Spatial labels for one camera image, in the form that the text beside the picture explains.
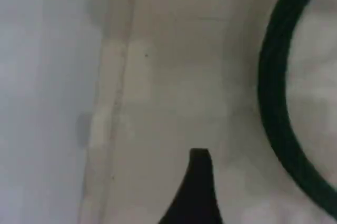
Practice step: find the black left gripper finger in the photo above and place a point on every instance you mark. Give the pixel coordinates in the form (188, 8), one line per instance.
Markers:
(196, 195)

